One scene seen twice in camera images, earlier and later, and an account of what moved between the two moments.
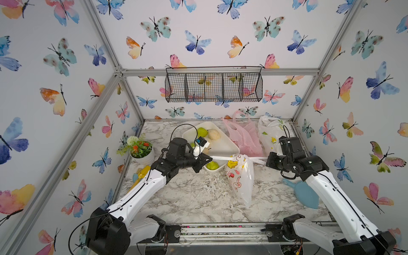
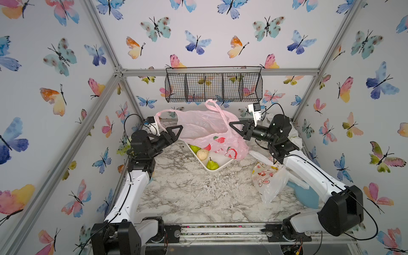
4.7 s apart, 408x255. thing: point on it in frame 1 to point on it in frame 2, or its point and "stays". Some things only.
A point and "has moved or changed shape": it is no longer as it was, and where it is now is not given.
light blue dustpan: (304, 193) stays
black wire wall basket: (214, 84) stays
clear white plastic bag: (240, 173) to (270, 180)
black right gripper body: (280, 163) to (262, 135)
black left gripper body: (187, 161) to (158, 144)
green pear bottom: (212, 165) stays
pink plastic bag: (243, 132) has moved or changed shape
